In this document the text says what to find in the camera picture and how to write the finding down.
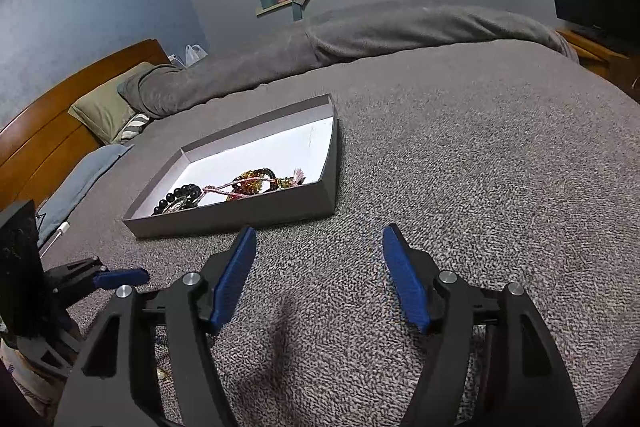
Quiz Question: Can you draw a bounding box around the white charger cable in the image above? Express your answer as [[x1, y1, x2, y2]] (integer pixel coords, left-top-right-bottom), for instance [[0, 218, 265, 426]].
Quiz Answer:
[[38, 221, 73, 258]]

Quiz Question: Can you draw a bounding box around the grey cardboard box tray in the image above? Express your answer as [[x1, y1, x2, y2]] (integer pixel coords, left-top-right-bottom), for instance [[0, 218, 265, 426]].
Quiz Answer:
[[122, 94, 338, 239]]

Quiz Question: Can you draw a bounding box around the white pearl bracelet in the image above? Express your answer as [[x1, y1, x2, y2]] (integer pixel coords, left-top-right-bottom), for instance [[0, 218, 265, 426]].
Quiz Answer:
[[164, 198, 199, 214]]

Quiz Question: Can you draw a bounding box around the person's left hand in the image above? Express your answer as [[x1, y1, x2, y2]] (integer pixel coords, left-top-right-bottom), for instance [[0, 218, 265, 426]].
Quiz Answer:
[[1, 340, 65, 426]]

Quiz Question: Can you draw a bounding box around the striped pillow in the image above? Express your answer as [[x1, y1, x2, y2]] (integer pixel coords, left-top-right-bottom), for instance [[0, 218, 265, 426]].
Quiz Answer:
[[116, 113, 151, 143]]

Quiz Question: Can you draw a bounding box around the wooden tv stand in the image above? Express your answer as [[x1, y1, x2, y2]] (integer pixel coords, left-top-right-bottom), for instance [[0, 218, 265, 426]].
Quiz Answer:
[[558, 29, 640, 102]]

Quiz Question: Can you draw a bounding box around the wooden headboard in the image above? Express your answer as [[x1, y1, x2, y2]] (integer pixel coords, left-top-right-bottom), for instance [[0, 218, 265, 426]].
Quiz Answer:
[[1, 39, 169, 207]]

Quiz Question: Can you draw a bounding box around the pink cord bracelet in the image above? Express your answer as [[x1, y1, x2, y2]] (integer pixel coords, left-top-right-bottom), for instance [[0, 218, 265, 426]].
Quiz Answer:
[[202, 168, 306, 203]]

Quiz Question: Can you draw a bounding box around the olive green pillow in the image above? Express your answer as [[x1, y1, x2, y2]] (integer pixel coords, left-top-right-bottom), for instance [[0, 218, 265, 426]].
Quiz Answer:
[[67, 62, 152, 144]]

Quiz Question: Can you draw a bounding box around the blue pillow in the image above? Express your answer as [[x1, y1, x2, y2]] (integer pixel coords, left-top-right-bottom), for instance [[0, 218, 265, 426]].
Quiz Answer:
[[36, 144, 131, 247]]

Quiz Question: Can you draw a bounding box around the large dark bead bracelet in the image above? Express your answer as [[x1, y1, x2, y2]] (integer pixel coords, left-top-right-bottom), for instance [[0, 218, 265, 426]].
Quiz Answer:
[[150, 182, 203, 216]]

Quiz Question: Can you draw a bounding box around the white plastic bag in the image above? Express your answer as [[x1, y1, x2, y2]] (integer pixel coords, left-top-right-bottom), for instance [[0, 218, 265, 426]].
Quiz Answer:
[[184, 44, 207, 67]]

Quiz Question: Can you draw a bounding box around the grey rolled duvet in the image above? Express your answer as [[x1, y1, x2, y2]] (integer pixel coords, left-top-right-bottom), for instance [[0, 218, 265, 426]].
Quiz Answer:
[[117, 2, 577, 119]]

